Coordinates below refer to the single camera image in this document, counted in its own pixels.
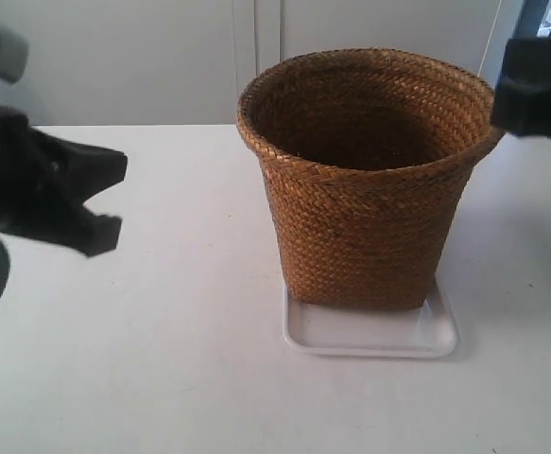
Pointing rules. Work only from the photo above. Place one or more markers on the brown woven wicker basket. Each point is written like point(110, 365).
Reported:
point(365, 154)

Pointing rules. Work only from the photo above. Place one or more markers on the white rectangular plastic tray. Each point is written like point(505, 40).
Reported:
point(429, 332)

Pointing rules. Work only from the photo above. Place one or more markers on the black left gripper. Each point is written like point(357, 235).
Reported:
point(29, 204)

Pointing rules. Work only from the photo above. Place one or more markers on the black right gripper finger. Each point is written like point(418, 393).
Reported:
point(522, 95)

